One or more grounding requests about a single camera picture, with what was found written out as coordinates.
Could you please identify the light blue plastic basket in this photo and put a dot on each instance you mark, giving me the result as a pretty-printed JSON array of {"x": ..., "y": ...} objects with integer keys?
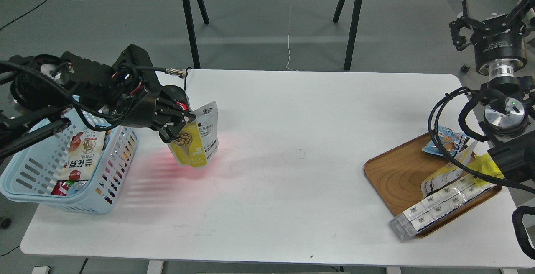
[{"x": 32, "y": 173}]

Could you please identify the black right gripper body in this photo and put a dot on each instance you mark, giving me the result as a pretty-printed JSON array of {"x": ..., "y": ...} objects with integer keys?
[{"x": 498, "y": 42}]

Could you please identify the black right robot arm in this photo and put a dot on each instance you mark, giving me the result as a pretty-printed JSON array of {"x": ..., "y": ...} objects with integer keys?
[{"x": 503, "y": 108}]

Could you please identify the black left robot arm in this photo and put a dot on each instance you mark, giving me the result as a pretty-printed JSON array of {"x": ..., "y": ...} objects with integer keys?
[{"x": 46, "y": 87}]

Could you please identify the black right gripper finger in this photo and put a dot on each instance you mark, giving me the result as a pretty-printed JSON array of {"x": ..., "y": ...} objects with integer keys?
[
  {"x": 522, "y": 12},
  {"x": 460, "y": 42}
]

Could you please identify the round wooden tray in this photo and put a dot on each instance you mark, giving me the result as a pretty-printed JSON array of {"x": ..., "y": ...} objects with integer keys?
[{"x": 397, "y": 174}]

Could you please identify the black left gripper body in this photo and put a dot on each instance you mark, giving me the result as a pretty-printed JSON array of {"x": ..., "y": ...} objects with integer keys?
[{"x": 146, "y": 88}]

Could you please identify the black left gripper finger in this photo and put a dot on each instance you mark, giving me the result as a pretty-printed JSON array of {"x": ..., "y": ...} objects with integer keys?
[
  {"x": 171, "y": 130},
  {"x": 177, "y": 110}
]

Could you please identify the clear pack of white boxes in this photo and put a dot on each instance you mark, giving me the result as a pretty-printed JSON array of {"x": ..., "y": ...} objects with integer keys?
[{"x": 442, "y": 207}]

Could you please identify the blue cookie snack bag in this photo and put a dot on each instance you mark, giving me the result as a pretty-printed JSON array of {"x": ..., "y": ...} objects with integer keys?
[{"x": 452, "y": 141}]

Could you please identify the red snack bag in basket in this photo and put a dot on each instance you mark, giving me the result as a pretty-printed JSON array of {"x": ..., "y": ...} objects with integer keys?
[{"x": 68, "y": 187}]

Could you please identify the white red peanut snack bag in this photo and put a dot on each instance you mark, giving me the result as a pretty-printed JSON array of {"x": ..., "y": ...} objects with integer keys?
[{"x": 84, "y": 154}]

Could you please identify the yellow cartoon face snack bag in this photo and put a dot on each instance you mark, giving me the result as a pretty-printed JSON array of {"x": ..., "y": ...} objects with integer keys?
[{"x": 484, "y": 164}]

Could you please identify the black barcode scanner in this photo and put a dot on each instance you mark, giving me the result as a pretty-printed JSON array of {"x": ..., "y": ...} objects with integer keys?
[{"x": 177, "y": 96}]

